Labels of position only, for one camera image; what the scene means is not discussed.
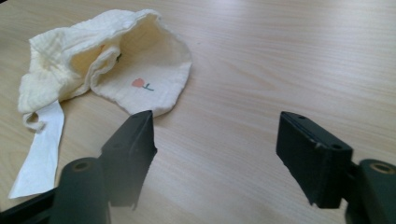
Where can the cream muslin cloth flower print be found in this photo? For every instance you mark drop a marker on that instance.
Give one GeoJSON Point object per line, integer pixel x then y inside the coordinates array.
{"type": "Point", "coordinates": [146, 67]}

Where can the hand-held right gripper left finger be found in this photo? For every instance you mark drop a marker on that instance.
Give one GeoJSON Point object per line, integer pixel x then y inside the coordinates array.
{"type": "Point", "coordinates": [130, 155]}

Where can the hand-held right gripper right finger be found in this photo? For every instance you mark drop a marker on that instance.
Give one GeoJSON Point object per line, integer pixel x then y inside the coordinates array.
{"type": "Point", "coordinates": [314, 155]}

